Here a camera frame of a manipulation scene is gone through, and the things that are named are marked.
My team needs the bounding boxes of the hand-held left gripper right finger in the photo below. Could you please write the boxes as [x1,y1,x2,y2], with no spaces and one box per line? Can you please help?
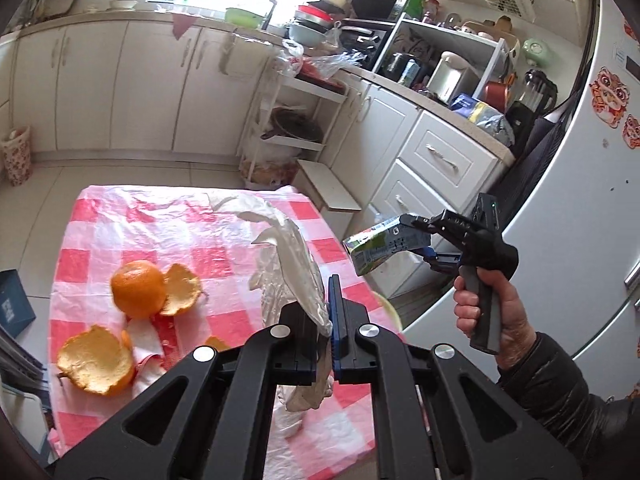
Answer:
[327,275,583,480]

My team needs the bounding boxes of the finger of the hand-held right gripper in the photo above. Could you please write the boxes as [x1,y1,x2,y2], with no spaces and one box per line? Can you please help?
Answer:
[406,213,437,235]
[420,246,462,274]

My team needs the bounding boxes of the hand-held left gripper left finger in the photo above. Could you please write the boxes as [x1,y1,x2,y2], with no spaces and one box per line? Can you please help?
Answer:
[52,302,331,480]

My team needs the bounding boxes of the green white drink carton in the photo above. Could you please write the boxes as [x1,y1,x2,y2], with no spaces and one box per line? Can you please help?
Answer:
[342,214,433,277]

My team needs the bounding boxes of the white plastic bag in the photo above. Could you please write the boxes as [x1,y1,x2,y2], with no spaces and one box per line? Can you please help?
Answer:
[207,192,336,441]

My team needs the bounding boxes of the orange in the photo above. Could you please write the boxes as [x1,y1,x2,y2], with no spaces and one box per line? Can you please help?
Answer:
[110,260,167,320]

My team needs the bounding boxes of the person's right forearm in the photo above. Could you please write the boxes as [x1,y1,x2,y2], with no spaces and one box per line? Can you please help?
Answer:
[497,332,640,480]

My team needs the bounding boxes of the person's right hand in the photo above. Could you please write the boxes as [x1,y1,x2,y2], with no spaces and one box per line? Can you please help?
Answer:
[452,267,538,368]

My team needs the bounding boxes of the white step stool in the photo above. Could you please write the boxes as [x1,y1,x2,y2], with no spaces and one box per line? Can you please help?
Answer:
[297,159,362,213]

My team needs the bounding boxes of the white refrigerator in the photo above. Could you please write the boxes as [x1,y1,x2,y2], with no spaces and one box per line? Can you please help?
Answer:
[400,0,640,401]

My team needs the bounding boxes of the silver foil bag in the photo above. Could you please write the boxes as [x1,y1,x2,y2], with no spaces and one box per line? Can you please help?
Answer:
[480,115,516,147]

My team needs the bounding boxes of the blue package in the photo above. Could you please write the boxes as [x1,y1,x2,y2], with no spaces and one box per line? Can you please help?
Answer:
[450,92,493,122]

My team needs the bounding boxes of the curled orange peel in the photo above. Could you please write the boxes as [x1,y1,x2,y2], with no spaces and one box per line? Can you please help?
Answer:
[159,263,203,317]

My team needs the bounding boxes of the red cup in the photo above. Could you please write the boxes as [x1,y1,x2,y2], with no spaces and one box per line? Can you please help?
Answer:
[484,80,508,113]

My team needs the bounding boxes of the white electric kettle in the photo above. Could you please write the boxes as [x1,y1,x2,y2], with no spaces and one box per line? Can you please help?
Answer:
[429,51,481,103]

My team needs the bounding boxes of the black blender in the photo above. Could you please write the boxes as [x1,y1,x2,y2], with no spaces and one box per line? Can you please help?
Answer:
[505,70,558,158]

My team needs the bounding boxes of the dark wok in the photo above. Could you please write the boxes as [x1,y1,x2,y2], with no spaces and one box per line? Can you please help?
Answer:
[260,107,323,143]

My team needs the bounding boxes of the white storage rack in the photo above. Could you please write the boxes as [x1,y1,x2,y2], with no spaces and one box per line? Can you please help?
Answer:
[239,55,351,191]

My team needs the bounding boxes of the white countertop shelf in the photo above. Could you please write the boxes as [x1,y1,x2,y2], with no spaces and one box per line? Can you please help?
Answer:
[375,14,511,106]

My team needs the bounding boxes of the clear plastic bag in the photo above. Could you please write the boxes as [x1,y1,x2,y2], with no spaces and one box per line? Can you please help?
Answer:
[275,40,366,81]

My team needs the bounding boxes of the black toaster oven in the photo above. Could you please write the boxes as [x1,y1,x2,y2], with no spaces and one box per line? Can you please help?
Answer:
[340,19,396,72]

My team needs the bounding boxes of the red lion sticker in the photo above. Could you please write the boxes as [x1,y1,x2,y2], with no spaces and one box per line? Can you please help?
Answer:
[589,66,629,124]

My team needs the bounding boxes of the green pig jar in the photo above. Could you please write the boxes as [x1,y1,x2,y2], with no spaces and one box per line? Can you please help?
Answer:
[522,37,553,67]

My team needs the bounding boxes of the large orange peel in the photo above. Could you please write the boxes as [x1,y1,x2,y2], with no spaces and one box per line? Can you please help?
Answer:
[56,325,137,395]

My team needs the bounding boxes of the red checkered tablecloth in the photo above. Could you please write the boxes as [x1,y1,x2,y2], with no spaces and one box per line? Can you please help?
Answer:
[47,185,401,480]

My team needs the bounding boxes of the stack of bowls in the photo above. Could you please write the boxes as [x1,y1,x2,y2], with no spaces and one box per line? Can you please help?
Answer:
[287,4,336,47]

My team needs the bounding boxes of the blue box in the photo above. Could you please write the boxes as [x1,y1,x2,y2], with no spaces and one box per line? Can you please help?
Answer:
[0,269,37,337]

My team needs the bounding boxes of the pink cloth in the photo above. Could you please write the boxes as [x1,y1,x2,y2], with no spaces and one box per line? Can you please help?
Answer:
[171,12,193,41]

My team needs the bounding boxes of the white kitchen cabinets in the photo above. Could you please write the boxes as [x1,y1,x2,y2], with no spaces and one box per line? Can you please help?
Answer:
[0,7,516,301]

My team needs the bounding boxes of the floral waste bin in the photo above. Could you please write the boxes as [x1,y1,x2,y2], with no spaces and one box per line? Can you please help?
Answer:
[0,125,33,186]

